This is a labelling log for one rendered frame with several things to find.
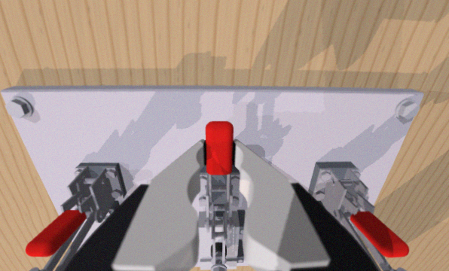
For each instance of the grey metal mounting plate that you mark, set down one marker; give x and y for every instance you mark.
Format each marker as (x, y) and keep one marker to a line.
(145, 128)

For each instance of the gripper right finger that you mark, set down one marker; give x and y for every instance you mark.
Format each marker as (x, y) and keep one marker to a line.
(287, 229)

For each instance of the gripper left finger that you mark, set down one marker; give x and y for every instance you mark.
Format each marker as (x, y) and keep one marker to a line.
(155, 228)

